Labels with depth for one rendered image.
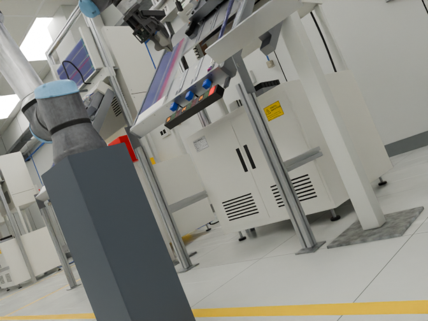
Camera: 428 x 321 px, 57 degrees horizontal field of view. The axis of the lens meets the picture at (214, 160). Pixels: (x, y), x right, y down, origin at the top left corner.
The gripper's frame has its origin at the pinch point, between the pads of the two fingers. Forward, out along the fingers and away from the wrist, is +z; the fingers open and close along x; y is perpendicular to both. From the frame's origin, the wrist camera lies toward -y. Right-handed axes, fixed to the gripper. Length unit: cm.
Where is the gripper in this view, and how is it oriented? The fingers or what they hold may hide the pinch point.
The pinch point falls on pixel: (171, 47)
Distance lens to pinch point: 165.2
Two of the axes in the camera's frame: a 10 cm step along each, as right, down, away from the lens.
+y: -4.0, 6.7, -6.3
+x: 6.4, -2.9, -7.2
